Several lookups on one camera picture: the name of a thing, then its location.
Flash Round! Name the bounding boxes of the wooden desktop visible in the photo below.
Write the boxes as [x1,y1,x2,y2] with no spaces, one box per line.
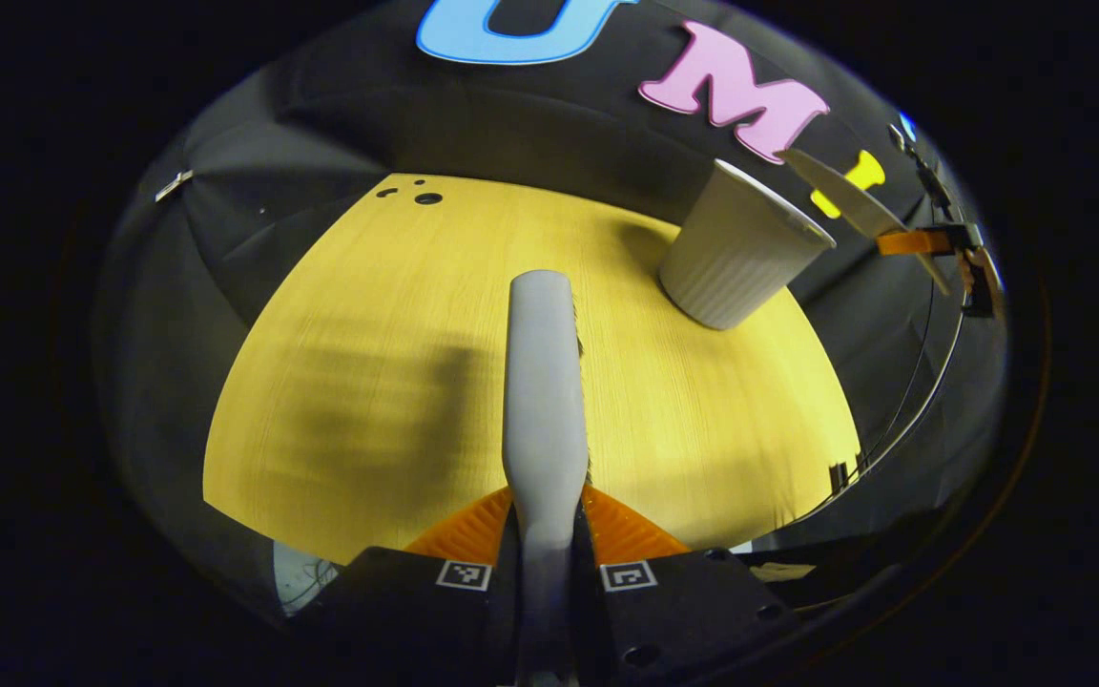
[202,173,863,566]

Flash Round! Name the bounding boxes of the black backdrop cloth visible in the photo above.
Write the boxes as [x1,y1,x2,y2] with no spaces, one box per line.
[96,0,1008,612]

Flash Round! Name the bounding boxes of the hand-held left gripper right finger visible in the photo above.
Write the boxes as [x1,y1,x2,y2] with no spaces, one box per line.
[573,482,798,683]

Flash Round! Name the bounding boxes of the grey plastic dustpan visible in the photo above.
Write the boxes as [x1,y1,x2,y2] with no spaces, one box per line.
[778,148,953,297]

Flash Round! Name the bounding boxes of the white ribbed garbage bin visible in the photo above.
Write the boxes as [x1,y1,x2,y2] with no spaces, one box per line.
[658,158,837,331]

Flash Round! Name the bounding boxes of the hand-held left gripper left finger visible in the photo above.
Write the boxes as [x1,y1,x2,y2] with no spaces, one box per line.
[321,487,517,687]

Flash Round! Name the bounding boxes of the thin grey cable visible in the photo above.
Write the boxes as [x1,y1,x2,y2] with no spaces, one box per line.
[778,277,970,526]

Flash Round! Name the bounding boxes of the small broom with grey handle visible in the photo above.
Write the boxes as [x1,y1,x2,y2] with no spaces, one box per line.
[502,270,593,687]

